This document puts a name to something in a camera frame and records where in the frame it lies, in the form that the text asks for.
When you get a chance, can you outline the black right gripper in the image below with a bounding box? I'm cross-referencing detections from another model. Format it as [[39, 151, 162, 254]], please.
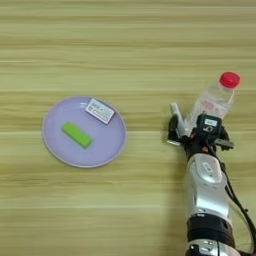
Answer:
[[167, 113, 236, 162]]

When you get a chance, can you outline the clear bottle red cap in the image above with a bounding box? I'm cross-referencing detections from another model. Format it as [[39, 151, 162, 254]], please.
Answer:
[[185, 71, 242, 135]]

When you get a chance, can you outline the lavender round plate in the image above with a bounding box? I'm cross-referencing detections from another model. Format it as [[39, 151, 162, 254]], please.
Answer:
[[41, 96, 128, 169]]

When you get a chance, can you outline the white pink card box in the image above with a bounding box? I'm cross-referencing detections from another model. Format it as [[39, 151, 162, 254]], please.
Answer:
[[84, 97, 117, 126]]

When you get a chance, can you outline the green rectangular block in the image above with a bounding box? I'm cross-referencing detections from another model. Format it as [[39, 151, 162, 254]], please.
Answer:
[[60, 121, 94, 150]]

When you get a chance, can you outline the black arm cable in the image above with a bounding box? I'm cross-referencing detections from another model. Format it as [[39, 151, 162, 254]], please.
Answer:
[[219, 162, 256, 256]]

